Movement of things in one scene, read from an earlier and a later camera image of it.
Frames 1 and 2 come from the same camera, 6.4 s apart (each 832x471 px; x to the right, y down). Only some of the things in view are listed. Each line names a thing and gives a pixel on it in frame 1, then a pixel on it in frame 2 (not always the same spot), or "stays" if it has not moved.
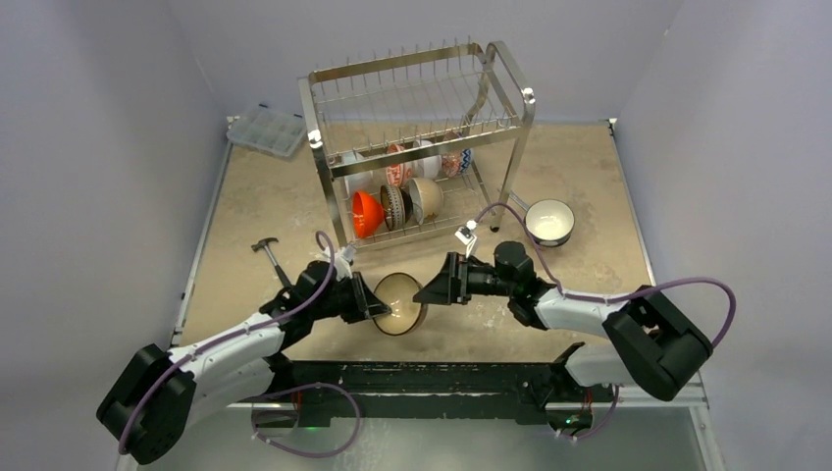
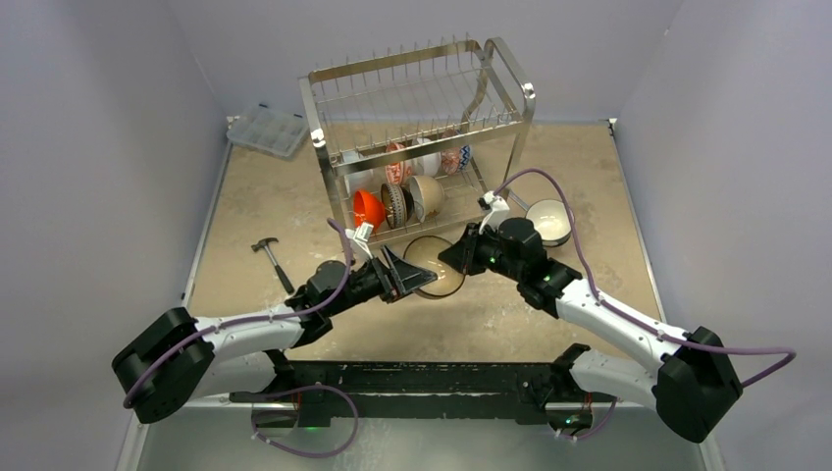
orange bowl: [367, 215] stays
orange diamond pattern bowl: [457, 162] stays
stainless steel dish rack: [419, 136] stays
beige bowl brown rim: [408, 317] → [423, 252]
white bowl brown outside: [426, 197] stays
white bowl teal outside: [551, 222] stays
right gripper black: [458, 278] → [472, 247]
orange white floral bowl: [399, 175] stays
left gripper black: [364, 303] → [403, 277]
